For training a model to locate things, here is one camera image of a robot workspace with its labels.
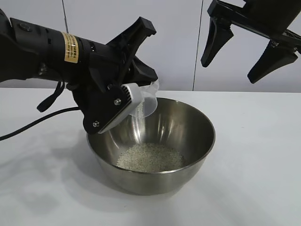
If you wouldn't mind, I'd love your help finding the black cable strap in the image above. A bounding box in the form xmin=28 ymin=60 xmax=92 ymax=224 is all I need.
xmin=36 ymin=81 xmax=64 ymax=113

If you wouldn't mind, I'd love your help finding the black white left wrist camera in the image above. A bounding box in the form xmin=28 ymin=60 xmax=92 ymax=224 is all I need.
xmin=82 ymin=83 xmax=144 ymax=135

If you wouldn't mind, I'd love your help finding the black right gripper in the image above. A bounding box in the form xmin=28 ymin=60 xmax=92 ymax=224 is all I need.
xmin=200 ymin=0 xmax=301 ymax=84

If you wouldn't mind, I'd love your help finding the white uncooked rice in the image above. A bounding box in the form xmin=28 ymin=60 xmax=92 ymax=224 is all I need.
xmin=117 ymin=101 xmax=186 ymax=172

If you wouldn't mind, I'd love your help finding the stainless steel mixing bowl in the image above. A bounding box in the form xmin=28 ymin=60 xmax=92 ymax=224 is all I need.
xmin=86 ymin=97 xmax=216 ymax=195

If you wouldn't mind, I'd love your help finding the clear plastic measuring cup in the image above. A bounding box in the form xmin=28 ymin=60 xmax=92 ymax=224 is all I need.
xmin=130 ymin=80 xmax=161 ymax=118

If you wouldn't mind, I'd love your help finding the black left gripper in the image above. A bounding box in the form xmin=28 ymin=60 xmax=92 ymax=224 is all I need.
xmin=66 ymin=16 xmax=159 ymax=116

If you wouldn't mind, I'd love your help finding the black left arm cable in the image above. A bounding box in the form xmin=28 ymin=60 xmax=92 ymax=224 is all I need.
xmin=0 ymin=106 xmax=80 ymax=142

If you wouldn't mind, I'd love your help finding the yellow warning label sticker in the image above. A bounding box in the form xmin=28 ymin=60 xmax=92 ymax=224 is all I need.
xmin=63 ymin=32 xmax=80 ymax=64

